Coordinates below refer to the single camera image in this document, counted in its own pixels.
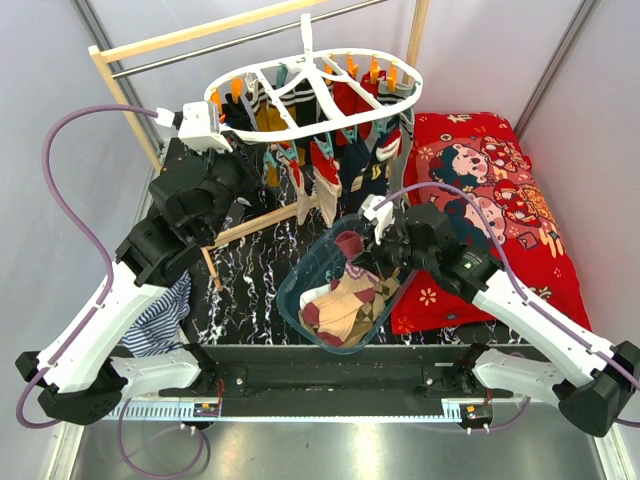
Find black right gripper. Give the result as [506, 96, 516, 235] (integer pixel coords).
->
[352, 218, 436, 281]

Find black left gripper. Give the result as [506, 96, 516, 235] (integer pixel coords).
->
[190, 130, 268, 241]

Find beige sock with red cuff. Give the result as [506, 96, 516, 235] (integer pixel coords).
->
[287, 160, 313, 225]

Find white oval clip hanger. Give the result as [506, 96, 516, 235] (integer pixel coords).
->
[202, 14, 423, 143]

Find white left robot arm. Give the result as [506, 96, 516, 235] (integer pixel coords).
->
[16, 137, 262, 426]

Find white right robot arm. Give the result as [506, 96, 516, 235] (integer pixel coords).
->
[364, 199, 639, 437]

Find teal clothes clip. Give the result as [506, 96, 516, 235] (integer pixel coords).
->
[311, 132, 335, 166]

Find grey hanging sock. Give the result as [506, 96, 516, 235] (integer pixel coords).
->
[394, 108, 415, 177]

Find purple striped beige sock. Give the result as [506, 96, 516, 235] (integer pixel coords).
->
[335, 230, 380, 285]

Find navy hanging sock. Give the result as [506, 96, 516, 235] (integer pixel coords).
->
[339, 136, 387, 214]

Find red cartoon print pillow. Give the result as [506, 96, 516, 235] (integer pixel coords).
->
[404, 112, 591, 329]

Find mustard yellow hanging sock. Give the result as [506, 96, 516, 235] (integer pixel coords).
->
[261, 105, 286, 187]

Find clear blue plastic bin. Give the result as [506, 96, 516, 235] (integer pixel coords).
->
[276, 215, 408, 355]

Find blue striped cloth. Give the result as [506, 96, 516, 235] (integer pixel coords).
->
[122, 271, 192, 357]

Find red hanging sock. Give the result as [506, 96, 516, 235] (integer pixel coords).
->
[333, 73, 379, 116]

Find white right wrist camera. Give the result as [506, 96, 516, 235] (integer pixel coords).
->
[359, 194, 394, 245]

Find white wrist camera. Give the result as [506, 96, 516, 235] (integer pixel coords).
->
[359, 194, 394, 245]
[178, 101, 232, 153]

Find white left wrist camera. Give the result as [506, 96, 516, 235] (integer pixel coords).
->
[178, 101, 232, 153]

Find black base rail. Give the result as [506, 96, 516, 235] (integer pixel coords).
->
[160, 345, 487, 398]

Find wooden drying rack frame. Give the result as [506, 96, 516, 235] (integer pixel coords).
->
[88, 0, 431, 292]

